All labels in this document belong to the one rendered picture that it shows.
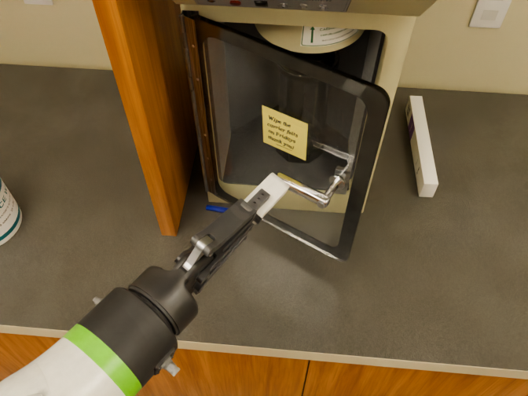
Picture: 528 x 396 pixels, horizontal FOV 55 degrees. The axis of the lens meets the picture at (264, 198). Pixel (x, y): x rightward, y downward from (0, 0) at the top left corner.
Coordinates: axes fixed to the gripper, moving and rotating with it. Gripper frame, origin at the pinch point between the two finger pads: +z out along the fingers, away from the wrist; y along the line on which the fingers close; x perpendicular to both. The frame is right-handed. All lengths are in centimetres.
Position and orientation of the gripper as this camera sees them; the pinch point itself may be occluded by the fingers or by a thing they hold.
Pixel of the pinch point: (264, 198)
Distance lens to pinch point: 64.2
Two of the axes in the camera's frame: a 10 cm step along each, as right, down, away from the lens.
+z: 6.0, -6.1, 5.2
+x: -7.7, -6.1, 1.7
